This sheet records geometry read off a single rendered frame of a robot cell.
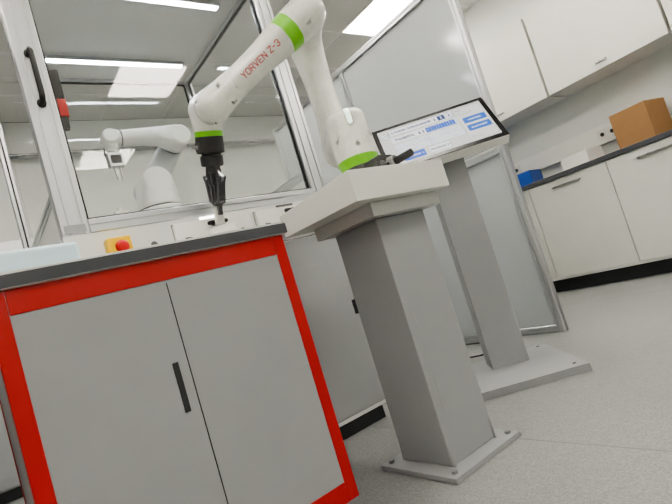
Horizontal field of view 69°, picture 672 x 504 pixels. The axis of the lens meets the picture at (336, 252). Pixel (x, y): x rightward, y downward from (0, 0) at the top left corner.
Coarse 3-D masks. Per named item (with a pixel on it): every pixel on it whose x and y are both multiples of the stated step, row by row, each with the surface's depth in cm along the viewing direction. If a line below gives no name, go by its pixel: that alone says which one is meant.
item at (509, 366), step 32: (448, 192) 211; (448, 224) 210; (480, 224) 209; (480, 256) 208; (480, 288) 208; (480, 320) 207; (512, 320) 206; (512, 352) 206; (544, 352) 211; (480, 384) 193; (512, 384) 182
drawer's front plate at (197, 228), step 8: (224, 216) 174; (232, 216) 176; (240, 216) 178; (248, 216) 180; (176, 224) 163; (184, 224) 165; (192, 224) 166; (200, 224) 168; (240, 224) 177; (248, 224) 179; (176, 232) 162; (184, 232) 164; (192, 232) 166; (200, 232) 167; (208, 232) 169; (176, 240) 162
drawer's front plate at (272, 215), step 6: (264, 210) 184; (270, 210) 186; (276, 210) 187; (282, 210) 189; (258, 216) 182; (264, 216) 184; (270, 216) 185; (276, 216) 187; (258, 222) 181; (264, 222) 183; (270, 222) 184
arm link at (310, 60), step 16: (304, 48) 165; (320, 48) 168; (304, 64) 167; (320, 64) 167; (304, 80) 168; (320, 80) 166; (320, 96) 165; (336, 96) 167; (320, 112) 165; (320, 128) 166
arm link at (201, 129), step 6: (192, 102) 153; (192, 108) 153; (192, 114) 155; (192, 120) 158; (198, 120) 154; (198, 126) 157; (204, 126) 156; (210, 126) 157; (216, 126) 158; (198, 132) 158; (204, 132) 157; (210, 132) 157; (216, 132) 158; (222, 132) 162
